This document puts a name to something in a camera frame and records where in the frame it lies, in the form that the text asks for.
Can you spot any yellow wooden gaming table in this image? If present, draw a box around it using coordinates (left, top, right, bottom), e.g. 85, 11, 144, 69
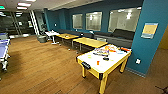
72, 36, 109, 53
56, 33, 80, 46

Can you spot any red yellow game box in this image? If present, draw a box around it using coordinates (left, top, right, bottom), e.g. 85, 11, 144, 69
104, 45, 118, 54

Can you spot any small white side table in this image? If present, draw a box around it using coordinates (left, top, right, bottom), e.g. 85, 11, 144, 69
44, 30, 61, 46

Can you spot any orange red flat item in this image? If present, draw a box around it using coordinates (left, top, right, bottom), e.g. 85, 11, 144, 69
119, 47, 132, 53

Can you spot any dark trash bin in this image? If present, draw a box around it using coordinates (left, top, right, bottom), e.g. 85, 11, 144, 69
36, 34, 48, 44

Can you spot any rectangular ceiling light panel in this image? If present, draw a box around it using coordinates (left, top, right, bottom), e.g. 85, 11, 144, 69
16, 6, 29, 11
17, 2, 32, 8

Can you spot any blue ping pong table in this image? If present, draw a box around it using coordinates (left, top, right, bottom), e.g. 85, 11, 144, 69
0, 32, 12, 73

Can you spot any framed wall window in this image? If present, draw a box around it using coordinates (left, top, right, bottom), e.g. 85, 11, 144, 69
85, 11, 104, 32
72, 13, 84, 30
108, 6, 143, 33

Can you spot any dark wall bench sofa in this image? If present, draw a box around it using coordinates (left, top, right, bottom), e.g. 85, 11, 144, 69
54, 28, 136, 49

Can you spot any white column wall outlet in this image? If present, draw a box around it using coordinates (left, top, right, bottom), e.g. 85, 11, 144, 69
135, 58, 142, 65

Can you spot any thin black floor cable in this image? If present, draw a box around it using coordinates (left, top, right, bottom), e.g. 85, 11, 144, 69
155, 84, 168, 94

